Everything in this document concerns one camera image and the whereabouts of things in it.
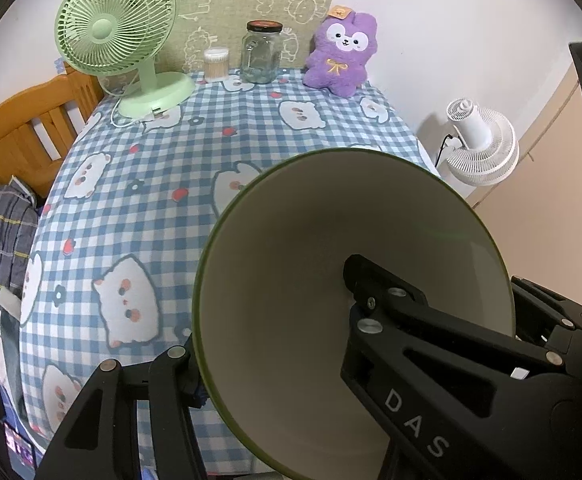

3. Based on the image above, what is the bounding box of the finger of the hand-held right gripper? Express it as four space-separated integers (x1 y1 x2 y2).
511 275 582 376
340 254 579 480

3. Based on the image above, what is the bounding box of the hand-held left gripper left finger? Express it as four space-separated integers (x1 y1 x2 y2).
34 332 211 480

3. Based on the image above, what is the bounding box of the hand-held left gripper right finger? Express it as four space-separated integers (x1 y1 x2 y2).
385 442 434 480

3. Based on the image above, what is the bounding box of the grey-green floral ceramic bowl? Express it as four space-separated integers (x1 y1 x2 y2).
192 147 516 479

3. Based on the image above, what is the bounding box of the beige wooden cabinet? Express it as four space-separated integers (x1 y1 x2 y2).
463 67 582 316

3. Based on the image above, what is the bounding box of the white floor fan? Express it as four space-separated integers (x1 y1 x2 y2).
443 98 520 187

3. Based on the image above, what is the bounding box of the blue checkered cartoon tablecloth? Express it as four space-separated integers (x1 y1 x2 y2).
18 67 442 476

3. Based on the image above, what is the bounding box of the purple plush toy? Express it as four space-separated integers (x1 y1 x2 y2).
302 5 378 98

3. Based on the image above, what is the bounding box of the clear cotton swab container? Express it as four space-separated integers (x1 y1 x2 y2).
202 47 231 82

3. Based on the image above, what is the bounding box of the glass jar with dark lid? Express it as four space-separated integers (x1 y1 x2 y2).
240 20 284 85

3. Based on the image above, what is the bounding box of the green desk fan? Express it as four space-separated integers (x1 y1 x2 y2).
54 0 197 120

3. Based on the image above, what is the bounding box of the black power cable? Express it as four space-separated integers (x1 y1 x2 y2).
433 132 456 168

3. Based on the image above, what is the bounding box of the white fan cable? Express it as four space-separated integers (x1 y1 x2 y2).
111 92 162 126

